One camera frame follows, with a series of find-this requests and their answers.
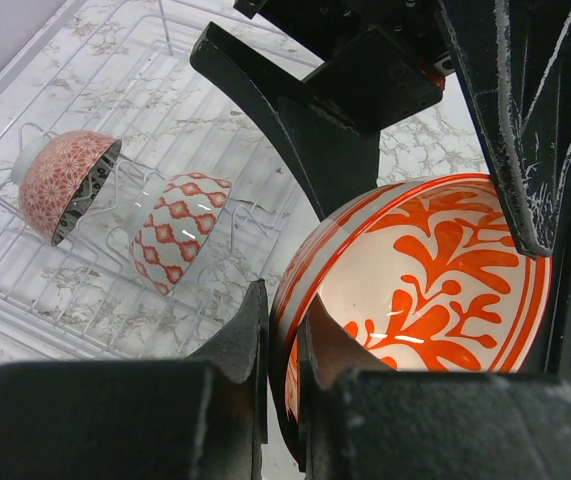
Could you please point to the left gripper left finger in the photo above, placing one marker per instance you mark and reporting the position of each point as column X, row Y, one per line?
column 200, row 417

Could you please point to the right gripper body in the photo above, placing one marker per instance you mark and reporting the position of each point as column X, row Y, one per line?
column 383, row 61

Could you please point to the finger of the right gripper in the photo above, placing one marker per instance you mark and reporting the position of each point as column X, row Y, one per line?
column 513, row 63
column 331, row 162

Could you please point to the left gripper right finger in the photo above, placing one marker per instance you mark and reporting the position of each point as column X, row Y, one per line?
column 360, row 419

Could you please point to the orange floral bowl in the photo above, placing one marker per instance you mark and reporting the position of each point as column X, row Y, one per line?
column 424, row 274

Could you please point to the blue patterned bowl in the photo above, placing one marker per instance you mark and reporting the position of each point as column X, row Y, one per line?
column 169, row 223

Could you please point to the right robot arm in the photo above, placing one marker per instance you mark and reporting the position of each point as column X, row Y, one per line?
column 380, row 62

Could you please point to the clear wire dish rack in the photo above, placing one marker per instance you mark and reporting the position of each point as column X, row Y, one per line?
column 122, row 68

